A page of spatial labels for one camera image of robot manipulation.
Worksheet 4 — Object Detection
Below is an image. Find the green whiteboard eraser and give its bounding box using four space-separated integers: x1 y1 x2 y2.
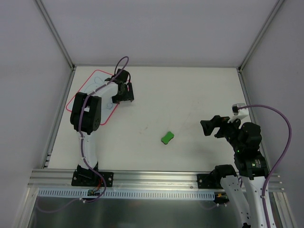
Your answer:
161 131 174 145

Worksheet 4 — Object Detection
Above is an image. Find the white slotted cable duct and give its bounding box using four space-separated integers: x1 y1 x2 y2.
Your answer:
38 188 215 201

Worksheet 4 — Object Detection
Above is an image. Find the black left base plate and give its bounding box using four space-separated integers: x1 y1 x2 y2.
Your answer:
71 170 114 187

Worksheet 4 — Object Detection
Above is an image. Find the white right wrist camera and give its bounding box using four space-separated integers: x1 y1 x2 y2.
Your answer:
228 103 249 123

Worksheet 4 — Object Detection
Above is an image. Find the aluminium mounting rail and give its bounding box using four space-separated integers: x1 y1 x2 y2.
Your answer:
27 168 285 190

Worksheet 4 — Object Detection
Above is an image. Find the left aluminium frame post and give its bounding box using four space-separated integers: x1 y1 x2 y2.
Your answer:
33 0 75 70

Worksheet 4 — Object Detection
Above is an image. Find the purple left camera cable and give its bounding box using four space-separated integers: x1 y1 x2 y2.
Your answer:
78 56 130 204

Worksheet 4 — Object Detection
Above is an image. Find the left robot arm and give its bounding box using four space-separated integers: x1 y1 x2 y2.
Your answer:
70 69 134 186

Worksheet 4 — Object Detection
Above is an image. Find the aluminium frame post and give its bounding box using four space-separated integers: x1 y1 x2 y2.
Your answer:
238 0 285 73
33 0 75 70

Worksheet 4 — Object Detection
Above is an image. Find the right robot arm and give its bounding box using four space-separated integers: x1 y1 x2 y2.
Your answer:
198 115 272 228

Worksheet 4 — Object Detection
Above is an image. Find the right aluminium frame post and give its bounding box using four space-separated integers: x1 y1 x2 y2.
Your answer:
238 0 285 73

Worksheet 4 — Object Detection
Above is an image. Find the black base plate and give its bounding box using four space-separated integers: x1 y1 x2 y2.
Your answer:
197 173 218 189
71 170 114 187

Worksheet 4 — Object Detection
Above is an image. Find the pink framed whiteboard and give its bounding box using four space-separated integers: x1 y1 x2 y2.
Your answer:
65 70 118 125

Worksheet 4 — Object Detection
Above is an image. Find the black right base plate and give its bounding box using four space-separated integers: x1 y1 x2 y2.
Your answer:
197 173 218 189

